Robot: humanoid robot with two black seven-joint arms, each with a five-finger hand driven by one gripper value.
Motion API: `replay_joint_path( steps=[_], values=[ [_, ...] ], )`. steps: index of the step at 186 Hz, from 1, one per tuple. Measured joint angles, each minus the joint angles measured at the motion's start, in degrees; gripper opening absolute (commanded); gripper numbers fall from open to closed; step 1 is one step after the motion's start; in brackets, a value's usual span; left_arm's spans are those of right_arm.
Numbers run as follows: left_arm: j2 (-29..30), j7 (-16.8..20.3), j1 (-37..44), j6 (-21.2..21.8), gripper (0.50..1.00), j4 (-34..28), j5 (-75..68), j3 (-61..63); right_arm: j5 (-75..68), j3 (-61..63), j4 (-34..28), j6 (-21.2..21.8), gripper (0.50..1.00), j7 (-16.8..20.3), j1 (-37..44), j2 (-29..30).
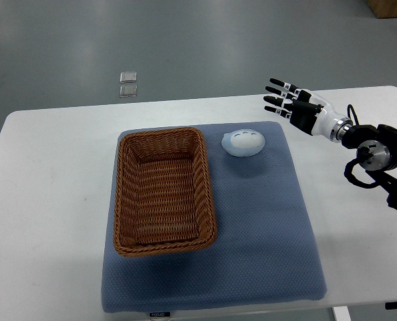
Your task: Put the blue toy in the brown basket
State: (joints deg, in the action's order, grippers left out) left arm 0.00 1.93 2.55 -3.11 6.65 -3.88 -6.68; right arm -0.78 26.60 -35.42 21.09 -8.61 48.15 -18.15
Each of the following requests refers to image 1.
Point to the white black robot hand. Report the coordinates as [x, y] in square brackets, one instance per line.
[310, 113]

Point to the blue plush toy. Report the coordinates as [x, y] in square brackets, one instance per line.
[243, 143]

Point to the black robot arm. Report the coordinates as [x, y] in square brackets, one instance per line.
[375, 163]

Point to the brown wicker basket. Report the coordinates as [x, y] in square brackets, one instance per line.
[163, 195]

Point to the brown cardboard box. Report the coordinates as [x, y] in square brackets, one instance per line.
[383, 9]

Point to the blue fabric mat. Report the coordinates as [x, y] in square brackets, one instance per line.
[265, 251]

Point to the lower metal floor plate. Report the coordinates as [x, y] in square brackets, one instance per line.
[128, 91]

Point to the metal floor plate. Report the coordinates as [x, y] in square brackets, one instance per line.
[128, 91]
[128, 77]

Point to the upper metal floor plate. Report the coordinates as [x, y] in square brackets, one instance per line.
[128, 77]

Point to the white table leg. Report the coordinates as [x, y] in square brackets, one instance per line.
[341, 313]

